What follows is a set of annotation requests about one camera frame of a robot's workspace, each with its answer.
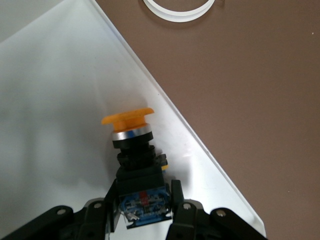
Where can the white plastic tray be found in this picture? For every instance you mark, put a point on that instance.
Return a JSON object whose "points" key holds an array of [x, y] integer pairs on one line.
{"points": [[50, 100]]}

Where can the orange mushroom push button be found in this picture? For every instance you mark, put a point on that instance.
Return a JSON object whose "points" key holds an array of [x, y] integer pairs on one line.
{"points": [[137, 175]]}

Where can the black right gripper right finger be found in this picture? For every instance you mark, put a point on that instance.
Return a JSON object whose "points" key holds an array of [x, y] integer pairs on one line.
{"points": [[185, 217]]}

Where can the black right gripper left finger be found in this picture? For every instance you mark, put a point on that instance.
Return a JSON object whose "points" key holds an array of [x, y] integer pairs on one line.
{"points": [[97, 217]]}

